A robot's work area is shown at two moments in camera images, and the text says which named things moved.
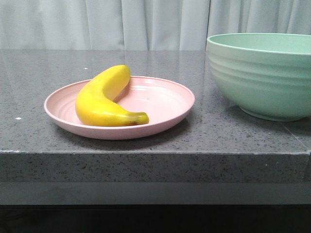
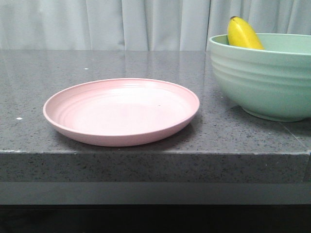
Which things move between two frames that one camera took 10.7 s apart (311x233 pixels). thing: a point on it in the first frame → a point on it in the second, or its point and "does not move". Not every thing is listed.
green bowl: x=267 y=75 does not move
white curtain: x=142 y=24 does not move
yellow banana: x=95 y=103 → x=240 y=33
